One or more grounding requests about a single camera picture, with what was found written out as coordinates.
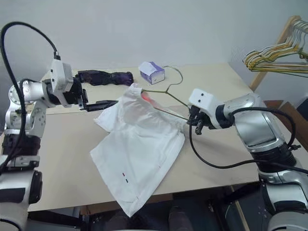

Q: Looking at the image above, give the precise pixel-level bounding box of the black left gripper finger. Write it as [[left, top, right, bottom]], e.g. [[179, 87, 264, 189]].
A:
[[85, 100, 118, 112], [74, 73, 90, 82]]

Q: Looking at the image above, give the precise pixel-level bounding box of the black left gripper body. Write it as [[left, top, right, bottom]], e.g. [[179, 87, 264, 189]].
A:
[[61, 77, 89, 111]]

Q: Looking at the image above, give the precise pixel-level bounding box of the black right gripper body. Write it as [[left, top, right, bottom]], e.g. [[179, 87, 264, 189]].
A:
[[187, 107, 205, 135]]

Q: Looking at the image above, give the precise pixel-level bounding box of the olive green wire hanger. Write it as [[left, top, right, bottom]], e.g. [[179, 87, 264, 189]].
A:
[[141, 65, 193, 121]]

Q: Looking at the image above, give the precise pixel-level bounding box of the white garment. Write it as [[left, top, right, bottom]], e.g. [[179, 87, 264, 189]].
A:
[[90, 83, 191, 218]]

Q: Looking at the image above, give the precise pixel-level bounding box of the wooden hanger rack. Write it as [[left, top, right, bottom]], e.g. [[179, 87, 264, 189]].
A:
[[249, 15, 308, 92]]

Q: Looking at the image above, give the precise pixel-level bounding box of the folded black purple umbrella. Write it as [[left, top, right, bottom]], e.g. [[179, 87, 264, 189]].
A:
[[78, 69, 134, 87]]

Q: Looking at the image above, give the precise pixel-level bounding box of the purple white tissue box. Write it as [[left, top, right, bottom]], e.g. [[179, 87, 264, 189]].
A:
[[139, 61, 166, 85]]

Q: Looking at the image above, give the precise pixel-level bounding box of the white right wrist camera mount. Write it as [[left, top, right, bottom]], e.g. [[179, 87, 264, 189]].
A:
[[188, 88, 226, 129]]

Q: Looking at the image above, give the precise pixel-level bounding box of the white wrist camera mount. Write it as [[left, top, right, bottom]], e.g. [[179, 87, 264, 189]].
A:
[[49, 59, 74, 93], [188, 88, 226, 129]]

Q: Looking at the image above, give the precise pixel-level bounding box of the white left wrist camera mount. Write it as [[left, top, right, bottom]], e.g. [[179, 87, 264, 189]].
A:
[[49, 59, 74, 93]]

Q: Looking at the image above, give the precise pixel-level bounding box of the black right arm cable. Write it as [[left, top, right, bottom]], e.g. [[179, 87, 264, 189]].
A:
[[189, 106, 308, 174]]

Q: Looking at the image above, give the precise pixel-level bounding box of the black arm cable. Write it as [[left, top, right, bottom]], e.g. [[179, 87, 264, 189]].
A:
[[189, 106, 308, 174], [0, 21, 61, 173]]

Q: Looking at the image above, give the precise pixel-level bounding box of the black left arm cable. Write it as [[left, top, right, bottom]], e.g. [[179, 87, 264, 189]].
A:
[[0, 21, 61, 173]]

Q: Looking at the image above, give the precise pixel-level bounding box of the bundle of coloured wire hangers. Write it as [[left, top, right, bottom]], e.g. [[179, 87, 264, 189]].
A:
[[243, 19, 308, 77]]

